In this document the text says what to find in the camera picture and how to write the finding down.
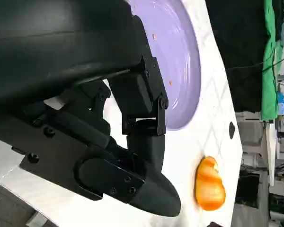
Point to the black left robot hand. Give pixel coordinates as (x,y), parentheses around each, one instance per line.
(61,59)

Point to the lilac plate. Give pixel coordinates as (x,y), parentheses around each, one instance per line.
(177,61)

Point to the black backdrop cloth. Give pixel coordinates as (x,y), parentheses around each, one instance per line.
(241,47)

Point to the black table grommet hole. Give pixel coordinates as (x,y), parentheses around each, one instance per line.
(232,130)

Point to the green cloth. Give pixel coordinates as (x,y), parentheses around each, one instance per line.
(271,78)

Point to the blue container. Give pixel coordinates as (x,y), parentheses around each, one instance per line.
(282,102)

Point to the white post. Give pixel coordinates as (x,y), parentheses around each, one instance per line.
(271,153)

